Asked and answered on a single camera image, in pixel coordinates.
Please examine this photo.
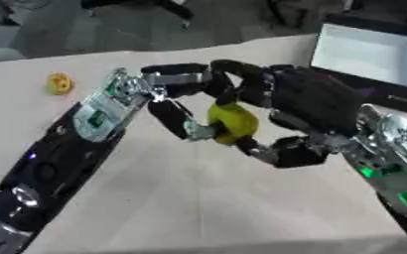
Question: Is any black box with white inside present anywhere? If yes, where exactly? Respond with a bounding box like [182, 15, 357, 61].
[308, 14, 407, 115]

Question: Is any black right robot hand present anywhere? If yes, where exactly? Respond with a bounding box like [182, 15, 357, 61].
[208, 59, 367, 170]

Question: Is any black office chair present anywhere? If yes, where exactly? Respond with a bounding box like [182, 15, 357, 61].
[79, 0, 197, 30]

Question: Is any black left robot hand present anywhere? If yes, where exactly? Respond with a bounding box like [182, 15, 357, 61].
[139, 63, 221, 142]

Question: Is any yellow-green toy fruit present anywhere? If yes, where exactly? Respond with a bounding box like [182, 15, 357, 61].
[204, 101, 261, 146]

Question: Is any yellow ring-shaped toy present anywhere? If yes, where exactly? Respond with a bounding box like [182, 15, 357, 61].
[45, 71, 75, 96]

